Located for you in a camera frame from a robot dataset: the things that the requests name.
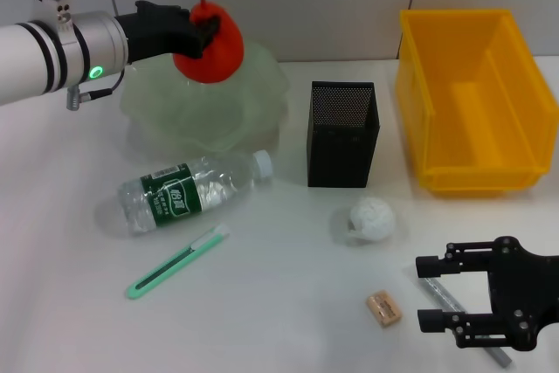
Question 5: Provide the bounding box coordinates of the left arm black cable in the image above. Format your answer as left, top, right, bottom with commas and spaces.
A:
65, 0, 128, 111

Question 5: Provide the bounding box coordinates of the beige eraser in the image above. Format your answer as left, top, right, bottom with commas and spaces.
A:
365, 288, 403, 329

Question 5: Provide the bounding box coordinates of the white paper ball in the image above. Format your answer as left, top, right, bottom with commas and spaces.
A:
344, 197, 397, 244

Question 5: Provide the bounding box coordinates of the yellow plastic bin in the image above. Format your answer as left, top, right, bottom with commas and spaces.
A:
395, 8, 559, 198

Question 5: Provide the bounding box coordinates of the black mesh pen holder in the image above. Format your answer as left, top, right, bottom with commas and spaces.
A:
307, 80, 382, 189

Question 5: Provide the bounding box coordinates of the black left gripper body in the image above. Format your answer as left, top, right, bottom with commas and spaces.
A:
114, 0, 206, 62

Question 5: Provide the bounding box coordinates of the grey marker pen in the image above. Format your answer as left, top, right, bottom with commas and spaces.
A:
414, 274, 513, 368

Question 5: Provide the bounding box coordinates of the clear green-label water bottle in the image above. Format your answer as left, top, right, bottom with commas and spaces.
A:
116, 149, 274, 238

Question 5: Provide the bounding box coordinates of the translucent green fruit plate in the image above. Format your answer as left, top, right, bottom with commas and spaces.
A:
120, 38, 293, 155

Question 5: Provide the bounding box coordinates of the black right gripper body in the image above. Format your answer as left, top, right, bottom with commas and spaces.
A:
486, 236, 559, 352

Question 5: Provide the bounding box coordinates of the green utility knife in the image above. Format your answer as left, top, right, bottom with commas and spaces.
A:
126, 224, 231, 300

